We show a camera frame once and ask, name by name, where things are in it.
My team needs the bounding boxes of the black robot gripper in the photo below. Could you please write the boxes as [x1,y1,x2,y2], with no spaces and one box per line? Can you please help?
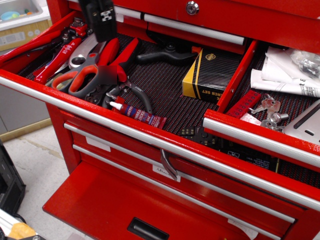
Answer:
[78,0,117,43]

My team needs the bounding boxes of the red threadlocker glue tube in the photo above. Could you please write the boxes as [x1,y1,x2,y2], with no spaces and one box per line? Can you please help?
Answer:
[109,101,167,129]

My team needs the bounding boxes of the large open red drawer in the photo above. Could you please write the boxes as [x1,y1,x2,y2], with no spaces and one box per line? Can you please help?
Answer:
[0,8,320,216]

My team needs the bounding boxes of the silver drawer lock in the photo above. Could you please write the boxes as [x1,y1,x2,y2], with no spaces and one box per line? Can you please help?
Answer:
[185,0,200,16]

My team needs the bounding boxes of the small open red drawer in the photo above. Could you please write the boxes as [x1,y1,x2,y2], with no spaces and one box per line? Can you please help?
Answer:
[202,40,320,172]

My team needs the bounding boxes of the white markers label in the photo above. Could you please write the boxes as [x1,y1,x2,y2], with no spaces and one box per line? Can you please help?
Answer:
[115,13,124,23]

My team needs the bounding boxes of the black pistol grip tool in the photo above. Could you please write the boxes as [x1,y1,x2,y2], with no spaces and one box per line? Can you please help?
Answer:
[136,42,198,66]

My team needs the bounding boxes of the small red plastic block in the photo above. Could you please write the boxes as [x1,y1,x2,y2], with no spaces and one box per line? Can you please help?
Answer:
[113,96,125,110]

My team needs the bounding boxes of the clear plastic storage bin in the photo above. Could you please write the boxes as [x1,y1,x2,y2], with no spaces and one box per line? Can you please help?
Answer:
[0,0,50,25]

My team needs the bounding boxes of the cardboard box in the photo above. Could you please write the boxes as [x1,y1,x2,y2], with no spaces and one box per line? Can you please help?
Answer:
[0,19,52,51]

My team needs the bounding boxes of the black yellow wrench set box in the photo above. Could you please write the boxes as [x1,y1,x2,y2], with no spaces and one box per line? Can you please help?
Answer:
[182,48,242,104]

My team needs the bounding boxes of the red metal tool chest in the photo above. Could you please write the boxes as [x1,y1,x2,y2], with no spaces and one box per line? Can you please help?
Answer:
[0,0,320,240]

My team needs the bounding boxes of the black die set case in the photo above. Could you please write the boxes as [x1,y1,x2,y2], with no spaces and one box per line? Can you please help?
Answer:
[178,126,224,150]

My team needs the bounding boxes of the white adhesives label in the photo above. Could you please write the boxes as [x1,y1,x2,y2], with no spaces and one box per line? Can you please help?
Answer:
[152,165,181,183]

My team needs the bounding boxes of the red drill bit holder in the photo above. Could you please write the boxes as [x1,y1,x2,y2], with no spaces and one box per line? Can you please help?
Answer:
[226,90,262,119]

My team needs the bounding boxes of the silver curved metal hook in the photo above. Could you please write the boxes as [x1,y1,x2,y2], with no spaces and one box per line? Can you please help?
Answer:
[160,149,178,181]

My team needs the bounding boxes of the white folded paper sheets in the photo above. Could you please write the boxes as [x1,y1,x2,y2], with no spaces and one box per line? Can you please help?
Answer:
[250,46,320,98]

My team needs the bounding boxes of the silver keys bunch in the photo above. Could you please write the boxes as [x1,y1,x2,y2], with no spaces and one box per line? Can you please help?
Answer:
[250,95,289,133]

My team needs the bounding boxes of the black equipment case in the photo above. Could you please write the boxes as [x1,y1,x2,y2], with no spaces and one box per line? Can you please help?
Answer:
[0,142,26,215]

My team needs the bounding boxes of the clear bag of hardware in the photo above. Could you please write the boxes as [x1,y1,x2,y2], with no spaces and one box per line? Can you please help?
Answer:
[290,49,320,80]

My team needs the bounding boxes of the silver metal plate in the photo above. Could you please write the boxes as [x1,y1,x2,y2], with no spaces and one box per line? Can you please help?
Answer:
[283,99,320,145]

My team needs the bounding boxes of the red wire stripper tool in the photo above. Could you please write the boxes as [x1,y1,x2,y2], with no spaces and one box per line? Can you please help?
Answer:
[34,17,88,85]

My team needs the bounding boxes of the red handled crimping pliers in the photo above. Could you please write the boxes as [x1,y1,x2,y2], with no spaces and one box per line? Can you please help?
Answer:
[84,37,141,108]

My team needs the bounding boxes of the grey orange handled scissors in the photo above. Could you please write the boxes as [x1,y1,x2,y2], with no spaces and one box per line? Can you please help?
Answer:
[51,34,106,98]

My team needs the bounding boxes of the grey handled small pliers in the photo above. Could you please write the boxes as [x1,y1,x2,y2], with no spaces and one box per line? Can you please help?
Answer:
[101,79,153,114]

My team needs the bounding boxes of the red long handled cutter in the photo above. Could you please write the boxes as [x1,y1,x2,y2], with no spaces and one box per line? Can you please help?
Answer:
[0,29,62,65]

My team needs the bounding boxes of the black recessed drawer handle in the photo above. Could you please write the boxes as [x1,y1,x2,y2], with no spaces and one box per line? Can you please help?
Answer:
[127,217,170,240]

